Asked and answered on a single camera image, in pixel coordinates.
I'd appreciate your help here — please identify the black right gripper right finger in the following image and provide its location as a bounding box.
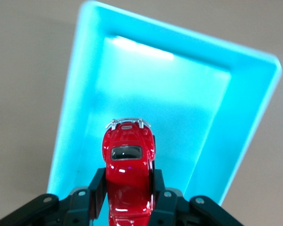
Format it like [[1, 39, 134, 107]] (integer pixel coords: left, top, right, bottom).
[[148, 169, 245, 226]]

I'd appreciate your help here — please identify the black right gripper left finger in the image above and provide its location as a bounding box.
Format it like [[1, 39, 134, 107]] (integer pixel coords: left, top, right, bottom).
[[0, 167, 107, 226]]

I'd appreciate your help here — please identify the red beetle toy car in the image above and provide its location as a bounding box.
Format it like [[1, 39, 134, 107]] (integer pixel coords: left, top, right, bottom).
[[101, 116, 157, 226]]

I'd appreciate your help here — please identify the blue plastic box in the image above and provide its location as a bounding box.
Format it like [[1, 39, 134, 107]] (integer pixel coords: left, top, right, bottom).
[[46, 0, 283, 206]]

